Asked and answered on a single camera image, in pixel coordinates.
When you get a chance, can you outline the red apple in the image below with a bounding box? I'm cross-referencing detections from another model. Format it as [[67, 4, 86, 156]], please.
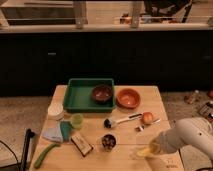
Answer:
[[141, 112, 154, 125]]

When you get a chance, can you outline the black cable left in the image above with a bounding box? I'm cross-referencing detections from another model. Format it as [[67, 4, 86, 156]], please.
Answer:
[[0, 139, 21, 171]]

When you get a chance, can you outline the teal folded cloth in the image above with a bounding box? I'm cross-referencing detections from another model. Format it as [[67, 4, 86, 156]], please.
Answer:
[[60, 121, 72, 141]]

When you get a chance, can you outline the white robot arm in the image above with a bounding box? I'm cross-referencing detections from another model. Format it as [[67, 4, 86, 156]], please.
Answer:
[[149, 117, 213, 160]]

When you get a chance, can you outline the yellow banana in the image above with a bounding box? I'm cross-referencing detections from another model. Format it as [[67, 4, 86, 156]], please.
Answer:
[[136, 147, 153, 158]]

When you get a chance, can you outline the small metal fork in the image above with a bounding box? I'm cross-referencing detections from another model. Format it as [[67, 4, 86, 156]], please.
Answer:
[[135, 118, 161, 132]]

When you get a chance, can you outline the black stand left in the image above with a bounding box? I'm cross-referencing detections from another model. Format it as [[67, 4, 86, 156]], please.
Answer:
[[20, 129, 35, 171]]

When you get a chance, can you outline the green handled tool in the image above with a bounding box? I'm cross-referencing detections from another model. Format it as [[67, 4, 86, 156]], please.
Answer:
[[33, 143, 61, 169]]

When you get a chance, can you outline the dark maroon bowl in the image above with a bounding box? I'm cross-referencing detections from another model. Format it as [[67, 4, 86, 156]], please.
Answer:
[[91, 84, 112, 103]]

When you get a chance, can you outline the orange red bowl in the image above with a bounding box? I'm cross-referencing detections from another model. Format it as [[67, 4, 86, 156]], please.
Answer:
[[116, 88, 141, 109]]

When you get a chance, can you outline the cup with dark contents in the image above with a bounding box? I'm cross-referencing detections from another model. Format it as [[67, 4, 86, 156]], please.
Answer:
[[101, 134, 116, 151]]

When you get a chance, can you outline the green plastic tray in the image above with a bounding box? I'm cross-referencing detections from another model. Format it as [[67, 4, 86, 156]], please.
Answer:
[[63, 78, 115, 113]]

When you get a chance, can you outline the light blue cloth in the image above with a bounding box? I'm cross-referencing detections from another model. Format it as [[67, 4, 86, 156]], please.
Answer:
[[42, 125, 63, 143]]

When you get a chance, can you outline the light green cup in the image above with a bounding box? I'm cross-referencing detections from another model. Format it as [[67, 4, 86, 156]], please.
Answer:
[[70, 113, 83, 129]]

